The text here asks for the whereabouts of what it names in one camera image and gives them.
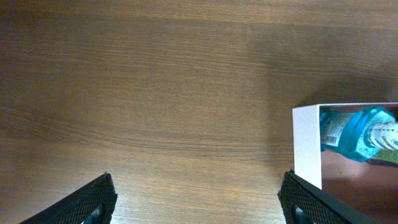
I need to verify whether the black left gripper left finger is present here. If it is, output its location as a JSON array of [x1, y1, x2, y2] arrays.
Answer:
[[23, 172, 118, 224]]

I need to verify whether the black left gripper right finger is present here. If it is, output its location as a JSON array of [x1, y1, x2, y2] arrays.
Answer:
[[277, 170, 376, 224]]

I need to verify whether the teal mouthwash bottle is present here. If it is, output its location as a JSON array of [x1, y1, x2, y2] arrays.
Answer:
[[319, 106, 397, 162]]

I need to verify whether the white cardboard box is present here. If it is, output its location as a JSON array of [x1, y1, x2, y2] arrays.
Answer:
[[292, 103, 397, 223]]

